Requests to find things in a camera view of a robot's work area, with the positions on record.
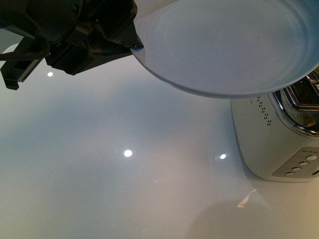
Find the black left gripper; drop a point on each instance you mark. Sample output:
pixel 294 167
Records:
pixel 70 35

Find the light blue ceramic plate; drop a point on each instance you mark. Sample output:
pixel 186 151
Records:
pixel 228 48

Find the slice of brown bread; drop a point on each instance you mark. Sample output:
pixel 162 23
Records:
pixel 303 118

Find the silver two-slot toaster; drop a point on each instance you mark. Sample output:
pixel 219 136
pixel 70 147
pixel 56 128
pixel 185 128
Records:
pixel 272 145

